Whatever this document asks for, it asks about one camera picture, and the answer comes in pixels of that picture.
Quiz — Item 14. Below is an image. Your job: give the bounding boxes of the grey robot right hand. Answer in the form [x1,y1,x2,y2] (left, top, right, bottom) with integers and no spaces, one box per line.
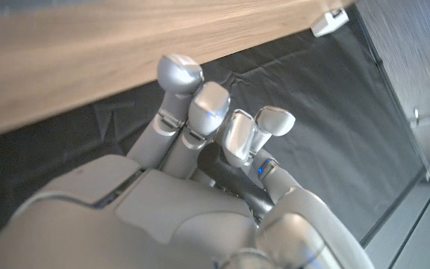
[0,53,375,269]

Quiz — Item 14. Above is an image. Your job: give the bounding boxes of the silver handbell with black handle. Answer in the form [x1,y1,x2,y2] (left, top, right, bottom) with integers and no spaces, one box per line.
[198,143,275,222]

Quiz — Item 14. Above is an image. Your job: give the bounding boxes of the black backdrop curtain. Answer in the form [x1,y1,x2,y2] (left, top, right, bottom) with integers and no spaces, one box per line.
[0,3,427,256]

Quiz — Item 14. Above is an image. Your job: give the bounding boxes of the white power strip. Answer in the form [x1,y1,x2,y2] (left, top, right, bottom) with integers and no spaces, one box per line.
[311,7,350,38]

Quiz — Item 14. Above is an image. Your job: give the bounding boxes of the black backdrop stand pole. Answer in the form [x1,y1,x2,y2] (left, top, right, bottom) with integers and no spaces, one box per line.
[352,3,430,182]

